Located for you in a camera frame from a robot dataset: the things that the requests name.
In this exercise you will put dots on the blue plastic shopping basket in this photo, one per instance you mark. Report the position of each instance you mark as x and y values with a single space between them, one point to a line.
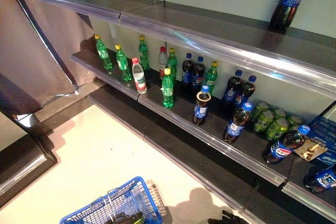
136 195

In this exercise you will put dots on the blue snack carton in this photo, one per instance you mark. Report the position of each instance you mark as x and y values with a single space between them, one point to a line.
323 132

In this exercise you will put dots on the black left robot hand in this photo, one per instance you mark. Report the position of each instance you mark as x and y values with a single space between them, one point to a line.
126 218

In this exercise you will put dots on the clear water bottle pink cap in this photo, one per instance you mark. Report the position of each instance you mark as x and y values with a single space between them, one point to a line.
139 77

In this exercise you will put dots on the dark display counter chrome trim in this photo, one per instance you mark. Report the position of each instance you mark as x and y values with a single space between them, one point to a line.
23 153

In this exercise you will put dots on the green soda bottle yellow cap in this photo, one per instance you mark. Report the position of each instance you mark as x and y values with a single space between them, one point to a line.
123 64
143 53
211 78
172 62
167 90
104 54

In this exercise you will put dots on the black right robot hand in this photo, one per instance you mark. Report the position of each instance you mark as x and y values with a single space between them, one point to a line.
228 220

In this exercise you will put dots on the brown cover sheet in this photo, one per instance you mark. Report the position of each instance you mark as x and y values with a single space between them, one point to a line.
39 51

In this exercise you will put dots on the green drink can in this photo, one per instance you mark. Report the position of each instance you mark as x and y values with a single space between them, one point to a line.
279 113
277 129
295 121
263 121
258 111

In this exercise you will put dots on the clear water bottle red cap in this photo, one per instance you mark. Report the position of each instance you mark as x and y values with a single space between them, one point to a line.
162 61

